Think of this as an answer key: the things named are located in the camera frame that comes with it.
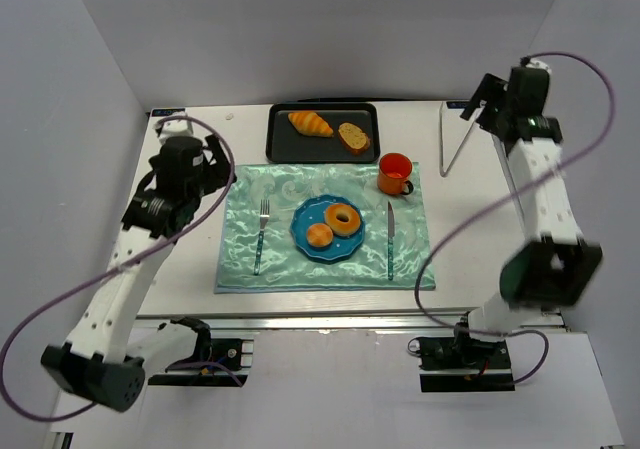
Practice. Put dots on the fork with teal handle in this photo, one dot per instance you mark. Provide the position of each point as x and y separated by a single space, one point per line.
264 217

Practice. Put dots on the orange mug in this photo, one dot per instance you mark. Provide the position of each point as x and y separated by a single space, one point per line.
394 175

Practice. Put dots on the right blue table label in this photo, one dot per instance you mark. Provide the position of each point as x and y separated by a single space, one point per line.
456 104

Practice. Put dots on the left blue table label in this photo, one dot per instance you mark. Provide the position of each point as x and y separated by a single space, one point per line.
165 112

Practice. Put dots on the blue table label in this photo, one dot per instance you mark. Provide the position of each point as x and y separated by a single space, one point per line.
456 104
165 112

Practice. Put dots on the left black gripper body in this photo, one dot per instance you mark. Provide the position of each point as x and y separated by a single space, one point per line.
216 164

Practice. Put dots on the knife with teal handle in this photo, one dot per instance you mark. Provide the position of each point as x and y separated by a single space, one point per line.
390 241

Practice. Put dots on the croissant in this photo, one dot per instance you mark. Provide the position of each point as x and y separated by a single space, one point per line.
310 124

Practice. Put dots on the teal patterned placemat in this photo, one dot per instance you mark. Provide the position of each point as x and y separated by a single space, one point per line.
283 267

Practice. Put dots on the glazed donut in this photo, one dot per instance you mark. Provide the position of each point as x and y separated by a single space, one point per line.
343 219

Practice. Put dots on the bread slice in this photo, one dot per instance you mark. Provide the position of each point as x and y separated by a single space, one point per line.
353 138

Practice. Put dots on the black baking tray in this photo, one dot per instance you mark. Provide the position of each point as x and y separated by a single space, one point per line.
285 145

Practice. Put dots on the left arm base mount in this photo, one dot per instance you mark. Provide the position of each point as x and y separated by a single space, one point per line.
217 361

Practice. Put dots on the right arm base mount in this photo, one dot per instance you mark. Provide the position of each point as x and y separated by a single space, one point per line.
462 365

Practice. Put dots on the metal tongs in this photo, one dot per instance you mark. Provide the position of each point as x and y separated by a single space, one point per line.
454 134

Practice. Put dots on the blue dotted plate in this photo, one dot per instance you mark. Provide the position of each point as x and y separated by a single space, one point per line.
312 211

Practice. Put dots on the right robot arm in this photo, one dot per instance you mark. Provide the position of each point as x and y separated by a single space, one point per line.
556 263

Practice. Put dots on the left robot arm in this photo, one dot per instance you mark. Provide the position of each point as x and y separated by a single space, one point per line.
97 362

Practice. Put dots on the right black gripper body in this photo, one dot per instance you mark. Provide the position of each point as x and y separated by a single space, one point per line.
484 98

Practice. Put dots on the round bread roll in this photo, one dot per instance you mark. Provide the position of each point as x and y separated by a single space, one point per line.
319 235

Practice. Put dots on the aluminium table frame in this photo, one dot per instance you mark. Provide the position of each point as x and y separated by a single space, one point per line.
332 366

